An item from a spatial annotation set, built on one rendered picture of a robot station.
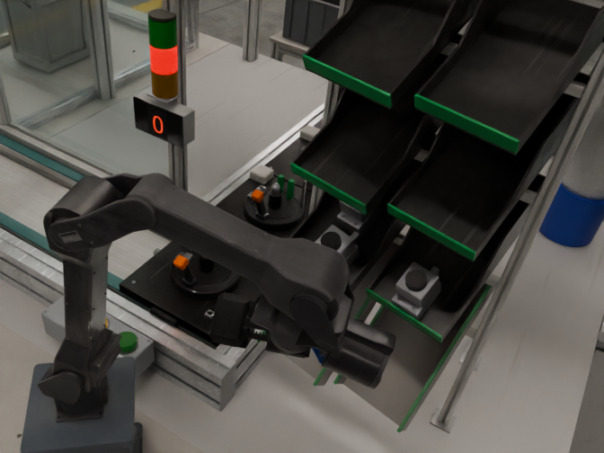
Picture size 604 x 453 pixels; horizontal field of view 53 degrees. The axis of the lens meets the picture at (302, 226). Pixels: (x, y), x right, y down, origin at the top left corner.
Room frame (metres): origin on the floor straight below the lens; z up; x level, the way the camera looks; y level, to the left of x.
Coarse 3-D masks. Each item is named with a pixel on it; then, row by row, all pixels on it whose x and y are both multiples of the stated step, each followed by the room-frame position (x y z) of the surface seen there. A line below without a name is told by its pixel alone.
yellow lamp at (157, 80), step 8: (152, 72) 1.03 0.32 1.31; (176, 72) 1.04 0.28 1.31; (152, 80) 1.03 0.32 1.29; (160, 80) 1.02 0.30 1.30; (168, 80) 1.03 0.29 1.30; (176, 80) 1.04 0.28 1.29; (152, 88) 1.03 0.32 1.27; (160, 88) 1.02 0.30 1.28; (168, 88) 1.03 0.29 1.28; (176, 88) 1.04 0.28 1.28; (160, 96) 1.02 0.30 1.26; (168, 96) 1.03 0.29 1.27
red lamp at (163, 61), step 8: (152, 48) 1.03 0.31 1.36; (176, 48) 1.05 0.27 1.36; (152, 56) 1.03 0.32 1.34; (160, 56) 1.02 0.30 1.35; (168, 56) 1.03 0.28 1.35; (176, 56) 1.05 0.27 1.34; (152, 64) 1.03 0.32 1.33; (160, 64) 1.02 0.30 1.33; (168, 64) 1.03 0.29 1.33; (176, 64) 1.04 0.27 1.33; (160, 72) 1.02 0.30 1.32; (168, 72) 1.03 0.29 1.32
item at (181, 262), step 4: (188, 252) 0.82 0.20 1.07; (180, 256) 0.80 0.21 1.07; (184, 256) 0.81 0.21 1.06; (188, 256) 0.81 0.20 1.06; (192, 256) 0.81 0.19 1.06; (176, 260) 0.79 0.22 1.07; (180, 260) 0.79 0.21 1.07; (184, 260) 0.79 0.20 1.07; (188, 260) 0.80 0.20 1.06; (176, 264) 0.78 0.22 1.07; (180, 264) 0.78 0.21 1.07; (184, 264) 0.79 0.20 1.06; (180, 268) 0.78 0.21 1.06; (184, 268) 0.78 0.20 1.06; (188, 268) 0.80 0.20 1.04; (184, 272) 0.79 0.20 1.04; (188, 272) 0.80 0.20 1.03; (184, 276) 0.80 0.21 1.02; (188, 276) 0.80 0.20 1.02; (192, 276) 0.81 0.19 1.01; (188, 280) 0.81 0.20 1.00
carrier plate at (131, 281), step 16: (160, 256) 0.89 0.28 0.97; (144, 272) 0.84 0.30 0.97; (160, 272) 0.85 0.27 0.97; (128, 288) 0.80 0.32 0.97; (144, 288) 0.80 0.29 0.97; (160, 288) 0.81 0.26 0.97; (240, 288) 0.84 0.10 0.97; (256, 288) 0.84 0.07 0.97; (144, 304) 0.78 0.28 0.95; (160, 304) 0.77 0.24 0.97; (176, 304) 0.77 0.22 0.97; (192, 304) 0.78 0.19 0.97; (208, 304) 0.78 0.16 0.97; (192, 320) 0.74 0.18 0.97; (208, 320) 0.74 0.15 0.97; (208, 336) 0.71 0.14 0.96
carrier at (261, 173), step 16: (256, 176) 1.20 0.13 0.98; (272, 176) 1.23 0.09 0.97; (240, 192) 1.15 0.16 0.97; (272, 192) 1.08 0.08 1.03; (288, 192) 1.12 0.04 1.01; (304, 192) 1.09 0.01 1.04; (224, 208) 1.08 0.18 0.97; (240, 208) 1.09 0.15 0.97; (256, 208) 1.07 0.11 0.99; (272, 208) 1.08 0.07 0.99; (288, 208) 1.09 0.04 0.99; (304, 208) 1.10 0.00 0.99; (256, 224) 1.03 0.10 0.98; (272, 224) 1.02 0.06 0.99; (288, 224) 1.03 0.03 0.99
